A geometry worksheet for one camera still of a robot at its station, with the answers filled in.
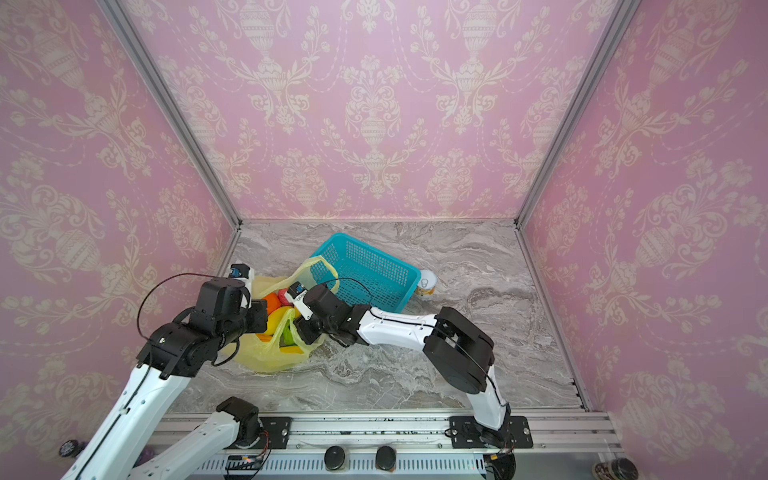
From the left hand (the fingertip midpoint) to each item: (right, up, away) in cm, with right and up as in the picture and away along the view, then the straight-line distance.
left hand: (264, 306), depth 71 cm
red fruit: (+4, +2, 0) cm, 4 cm away
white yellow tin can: (+42, +3, +25) cm, 49 cm away
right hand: (+4, -6, +9) cm, 12 cm away
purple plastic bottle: (-29, -23, -16) cm, 41 cm away
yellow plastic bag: (+4, -10, 0) cm, 11 cm away
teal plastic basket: (+22, +4, +35) cm, 41 cm away
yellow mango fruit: (+2, -2, +1) cm, 3 cm away
